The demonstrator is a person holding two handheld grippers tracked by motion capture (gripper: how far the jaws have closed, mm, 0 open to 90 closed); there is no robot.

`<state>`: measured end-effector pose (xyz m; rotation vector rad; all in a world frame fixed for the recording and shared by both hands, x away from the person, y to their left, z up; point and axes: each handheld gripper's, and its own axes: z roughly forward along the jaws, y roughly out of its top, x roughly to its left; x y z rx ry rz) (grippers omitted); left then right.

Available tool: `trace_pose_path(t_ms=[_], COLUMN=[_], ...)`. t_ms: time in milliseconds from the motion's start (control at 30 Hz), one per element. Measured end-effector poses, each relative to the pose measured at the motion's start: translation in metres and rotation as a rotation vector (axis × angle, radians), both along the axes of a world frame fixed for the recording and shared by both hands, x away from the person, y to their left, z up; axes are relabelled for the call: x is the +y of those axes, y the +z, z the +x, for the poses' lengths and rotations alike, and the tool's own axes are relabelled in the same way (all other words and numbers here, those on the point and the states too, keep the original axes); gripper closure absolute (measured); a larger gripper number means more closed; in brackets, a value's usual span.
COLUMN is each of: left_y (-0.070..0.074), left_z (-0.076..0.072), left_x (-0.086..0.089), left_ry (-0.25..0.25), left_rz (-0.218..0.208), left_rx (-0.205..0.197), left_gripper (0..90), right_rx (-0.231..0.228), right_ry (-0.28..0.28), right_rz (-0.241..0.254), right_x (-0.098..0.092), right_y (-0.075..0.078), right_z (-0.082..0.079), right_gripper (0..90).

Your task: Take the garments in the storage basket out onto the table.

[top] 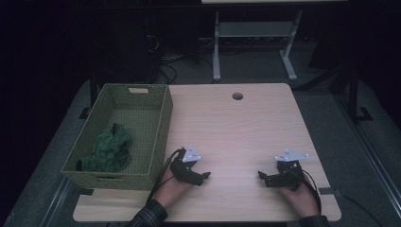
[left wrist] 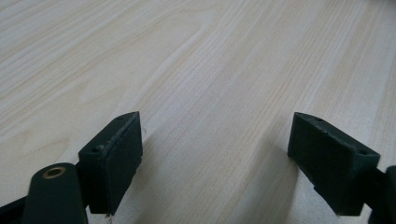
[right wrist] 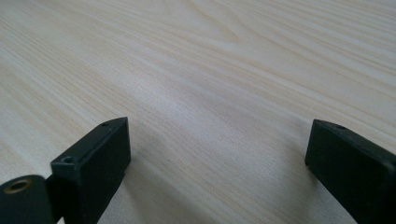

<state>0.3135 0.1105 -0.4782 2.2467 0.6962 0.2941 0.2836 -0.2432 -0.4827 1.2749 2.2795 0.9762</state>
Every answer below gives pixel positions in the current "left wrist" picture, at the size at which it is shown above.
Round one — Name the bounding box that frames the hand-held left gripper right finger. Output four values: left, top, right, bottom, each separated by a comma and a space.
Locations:
287, 111, 381, 217

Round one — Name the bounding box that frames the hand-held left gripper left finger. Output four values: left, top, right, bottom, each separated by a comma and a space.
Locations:
78, 110, 145, 217

